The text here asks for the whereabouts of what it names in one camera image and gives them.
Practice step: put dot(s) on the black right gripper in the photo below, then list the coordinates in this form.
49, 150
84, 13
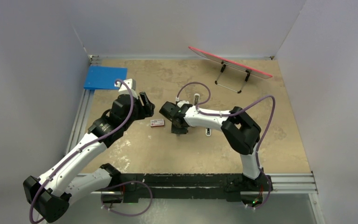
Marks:
176, 130

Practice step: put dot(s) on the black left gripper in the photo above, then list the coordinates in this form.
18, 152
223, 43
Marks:
145, 110

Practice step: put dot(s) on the red white staple box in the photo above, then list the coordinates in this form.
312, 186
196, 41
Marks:
157, 123

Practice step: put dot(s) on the small white stapler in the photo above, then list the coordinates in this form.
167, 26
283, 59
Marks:
208, 132

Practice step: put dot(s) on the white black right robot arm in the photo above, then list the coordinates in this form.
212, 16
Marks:
241, 132

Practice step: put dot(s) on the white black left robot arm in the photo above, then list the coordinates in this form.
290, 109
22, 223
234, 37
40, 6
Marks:
80, 154

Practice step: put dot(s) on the blue plastic board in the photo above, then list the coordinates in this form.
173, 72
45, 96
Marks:
103, 78

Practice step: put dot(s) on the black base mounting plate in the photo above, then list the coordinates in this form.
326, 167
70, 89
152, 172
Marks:
230, 187

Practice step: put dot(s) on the red tablet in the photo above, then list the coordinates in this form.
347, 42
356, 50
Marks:
228, 61

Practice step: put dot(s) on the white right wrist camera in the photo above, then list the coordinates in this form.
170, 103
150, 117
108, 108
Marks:
182, 102

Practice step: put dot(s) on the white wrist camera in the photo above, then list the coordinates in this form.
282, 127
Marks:
126, 86
182, 102

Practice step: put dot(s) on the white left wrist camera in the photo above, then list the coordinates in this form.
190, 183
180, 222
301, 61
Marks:
126, 86

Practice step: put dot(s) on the aluminium left rail frame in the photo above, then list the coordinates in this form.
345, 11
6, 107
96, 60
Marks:
81, 118

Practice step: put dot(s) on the aluminium rail frame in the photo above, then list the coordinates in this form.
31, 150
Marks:
81, 118
288, 184

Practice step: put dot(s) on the black wire tablet stand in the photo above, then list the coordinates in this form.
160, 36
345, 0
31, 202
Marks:
233, 77

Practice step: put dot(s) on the aluminium front rail frame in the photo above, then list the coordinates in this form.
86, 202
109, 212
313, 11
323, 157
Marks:
288, 184

